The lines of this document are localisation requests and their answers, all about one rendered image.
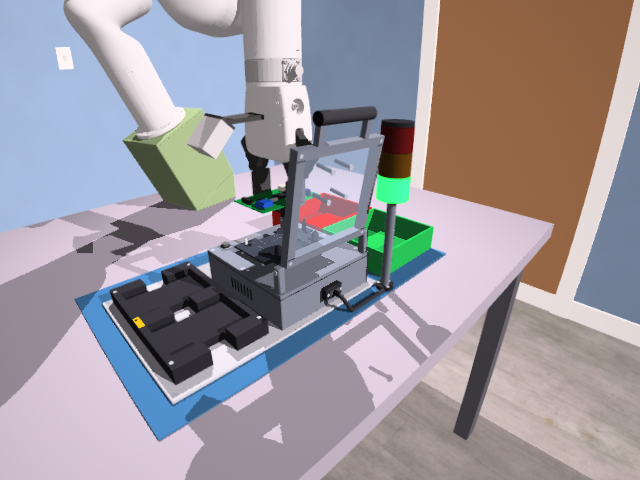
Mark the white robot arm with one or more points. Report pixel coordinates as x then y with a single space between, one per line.
272 49

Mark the green bin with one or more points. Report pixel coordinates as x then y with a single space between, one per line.
405 229

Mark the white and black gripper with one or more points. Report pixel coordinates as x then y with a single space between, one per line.
280 130

